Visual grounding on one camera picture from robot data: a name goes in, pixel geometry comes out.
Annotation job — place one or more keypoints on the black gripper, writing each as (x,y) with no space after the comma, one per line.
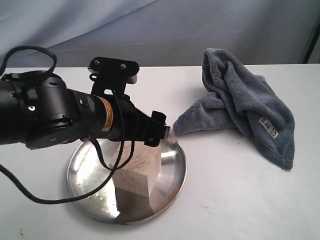
(105,117)

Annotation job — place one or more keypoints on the light wooden block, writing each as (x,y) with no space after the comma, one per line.
(136,180)

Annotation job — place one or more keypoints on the blue-grey fleece towel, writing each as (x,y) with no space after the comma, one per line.
(237,98)

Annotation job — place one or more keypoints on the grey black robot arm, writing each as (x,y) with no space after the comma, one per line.
(51,114)

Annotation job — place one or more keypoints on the round stainless steel plate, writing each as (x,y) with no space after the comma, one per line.
(85,173)

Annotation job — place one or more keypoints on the grey fabric backdrop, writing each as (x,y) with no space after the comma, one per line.
(161,32)

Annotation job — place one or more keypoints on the black stand pole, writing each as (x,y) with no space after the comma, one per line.
(312,45)

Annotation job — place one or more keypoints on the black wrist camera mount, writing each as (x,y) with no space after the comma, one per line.
(112,74)

